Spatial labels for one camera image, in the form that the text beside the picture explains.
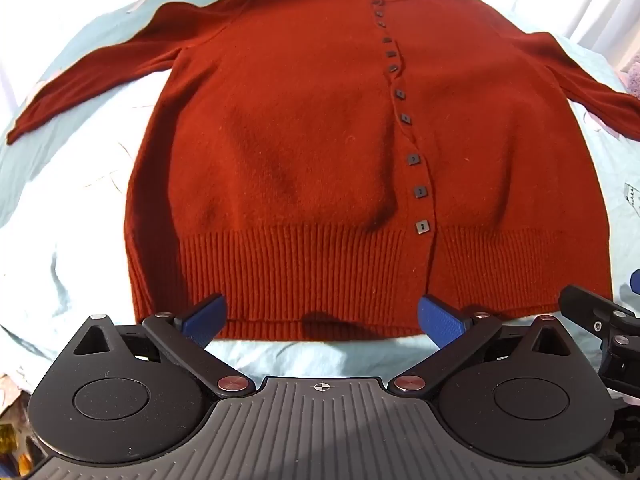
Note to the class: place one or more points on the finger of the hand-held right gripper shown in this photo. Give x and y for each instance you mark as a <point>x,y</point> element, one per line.
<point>580,305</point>

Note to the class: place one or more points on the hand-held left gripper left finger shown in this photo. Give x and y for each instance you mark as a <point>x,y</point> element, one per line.
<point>206,316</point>

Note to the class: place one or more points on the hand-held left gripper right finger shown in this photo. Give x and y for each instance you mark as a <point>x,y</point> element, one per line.
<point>440,317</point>

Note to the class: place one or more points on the red knit button cardigan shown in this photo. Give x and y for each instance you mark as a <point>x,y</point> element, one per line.
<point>310,160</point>

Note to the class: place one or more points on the light blue bed sheet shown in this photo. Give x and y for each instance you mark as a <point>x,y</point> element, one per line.
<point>65,220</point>

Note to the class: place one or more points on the white curtain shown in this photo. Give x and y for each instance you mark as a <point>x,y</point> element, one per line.
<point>595,0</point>

